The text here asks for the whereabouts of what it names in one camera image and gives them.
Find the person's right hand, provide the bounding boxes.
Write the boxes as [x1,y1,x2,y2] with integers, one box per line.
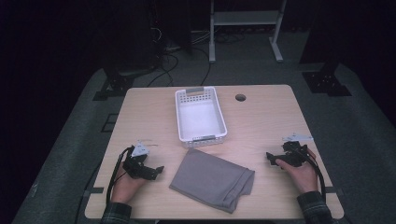
[275,147,319,194]

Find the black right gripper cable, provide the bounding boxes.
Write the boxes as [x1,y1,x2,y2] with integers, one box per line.
[298,147,327,203]

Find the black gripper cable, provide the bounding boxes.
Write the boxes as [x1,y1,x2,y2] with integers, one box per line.
[106,147,133,204]
[298,147,327,203]

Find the person's left hand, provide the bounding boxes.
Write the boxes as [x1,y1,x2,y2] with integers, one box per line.
[110,160,148,204]

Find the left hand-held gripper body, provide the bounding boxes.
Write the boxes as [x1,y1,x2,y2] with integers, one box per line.
[121,141,158,181]

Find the black metal stand base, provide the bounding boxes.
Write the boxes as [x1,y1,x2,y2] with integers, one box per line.
[92,60,157,102]
[299,57,353,98]

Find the white metal desk frame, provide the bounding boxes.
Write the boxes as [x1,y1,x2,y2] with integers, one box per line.
[208,0,289,64]

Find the white plastic basket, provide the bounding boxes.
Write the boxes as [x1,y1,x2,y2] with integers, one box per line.
[175,86,229,148]

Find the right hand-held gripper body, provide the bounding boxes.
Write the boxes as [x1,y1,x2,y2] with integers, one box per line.
[275,133,314,168]

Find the black floor cable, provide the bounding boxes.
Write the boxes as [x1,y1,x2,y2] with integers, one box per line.
[190,46,213,87]
[147,50,180,89]

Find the grey shorts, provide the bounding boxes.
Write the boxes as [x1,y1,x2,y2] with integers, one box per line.
[168,147,256,215]

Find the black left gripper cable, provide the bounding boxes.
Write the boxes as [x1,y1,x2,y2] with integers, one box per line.
[106,147,133,204]

